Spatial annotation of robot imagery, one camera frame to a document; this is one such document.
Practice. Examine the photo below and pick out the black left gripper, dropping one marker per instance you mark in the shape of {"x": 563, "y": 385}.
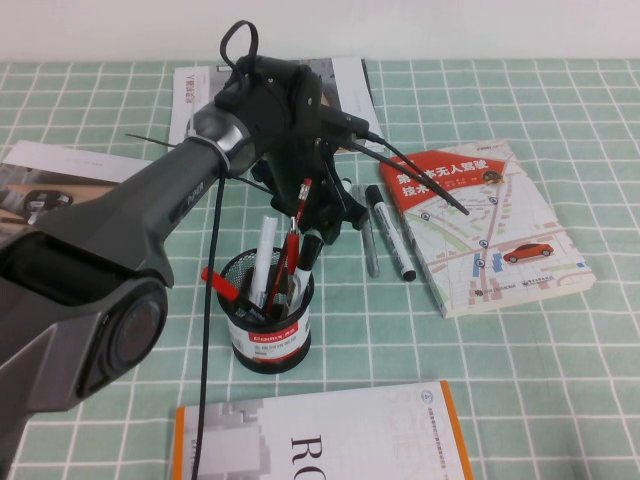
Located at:
{"x": 300, "y": 170}

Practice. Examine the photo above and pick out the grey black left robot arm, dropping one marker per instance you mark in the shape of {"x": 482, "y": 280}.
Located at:
{"x": 100, "y": 240}

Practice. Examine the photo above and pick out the grey transparent gel pen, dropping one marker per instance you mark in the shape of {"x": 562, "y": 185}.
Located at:
{"x": 371, "y": 255}

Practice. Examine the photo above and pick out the red pen with silver tip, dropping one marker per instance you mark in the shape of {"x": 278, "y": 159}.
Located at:
{"x": 286, "y": 255}

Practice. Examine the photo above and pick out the white pen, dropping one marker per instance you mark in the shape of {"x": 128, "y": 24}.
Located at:
{"x": 264, "y": 250}

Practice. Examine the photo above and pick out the black mesh pen holder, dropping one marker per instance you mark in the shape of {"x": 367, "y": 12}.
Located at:
{"x": 272, "y": 345}

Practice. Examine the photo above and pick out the white marker with black cap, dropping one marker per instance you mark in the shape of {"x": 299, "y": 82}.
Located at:
{"x": 309, "y": 250}
{"x": 392, "y": 235}

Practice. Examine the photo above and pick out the red pencil with eraser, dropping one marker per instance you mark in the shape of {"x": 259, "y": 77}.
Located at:
{"x": 301, "y": 200}

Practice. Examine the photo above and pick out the white robot photo brochure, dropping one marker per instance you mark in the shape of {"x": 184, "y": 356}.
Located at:
{"x": 350, "y": 85}
{"x": 376, "y": 120}
{"x": 75, "y": 165}

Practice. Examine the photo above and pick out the red capped marker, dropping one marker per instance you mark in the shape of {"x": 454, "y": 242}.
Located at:
{"x": 220, "y": 284}

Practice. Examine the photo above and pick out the white zip tie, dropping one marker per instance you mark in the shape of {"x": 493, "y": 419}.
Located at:
{"x": 212, "y": 145}

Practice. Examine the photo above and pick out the red map cover book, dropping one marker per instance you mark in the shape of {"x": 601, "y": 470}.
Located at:
{"x": 500, "y": 250}

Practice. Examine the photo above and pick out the black zip tie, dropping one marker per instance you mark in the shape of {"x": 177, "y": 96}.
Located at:
{"x": 150, "y": 140}

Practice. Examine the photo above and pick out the white orange spine book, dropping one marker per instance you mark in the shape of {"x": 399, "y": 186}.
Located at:
{"x": 350, "y": 440}

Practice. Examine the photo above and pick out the green checked tablecloth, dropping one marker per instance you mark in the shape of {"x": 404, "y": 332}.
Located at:
{"x": 500, "y": 375}

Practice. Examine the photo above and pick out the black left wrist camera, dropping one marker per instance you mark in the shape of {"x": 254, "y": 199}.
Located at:
{"x": 340, "y": 122}

